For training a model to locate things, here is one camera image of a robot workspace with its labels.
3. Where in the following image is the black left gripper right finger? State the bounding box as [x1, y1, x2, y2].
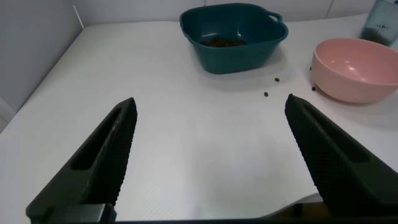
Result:
[284, 93, 398, 218]

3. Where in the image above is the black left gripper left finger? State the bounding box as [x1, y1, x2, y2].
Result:
[25, 97, 138, 223]

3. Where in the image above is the clear blue ribbed cup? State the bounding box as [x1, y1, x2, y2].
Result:
[359, 0, 398, 48]

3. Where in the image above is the pile of brown coffee beans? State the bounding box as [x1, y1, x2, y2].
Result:
[200, 37, 249, 49]

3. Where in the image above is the pink round bowl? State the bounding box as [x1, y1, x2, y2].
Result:
[311, 37, 398, 105]

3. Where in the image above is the teal square plastic basin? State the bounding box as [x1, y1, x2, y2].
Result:
[178, 2, 289, 75]

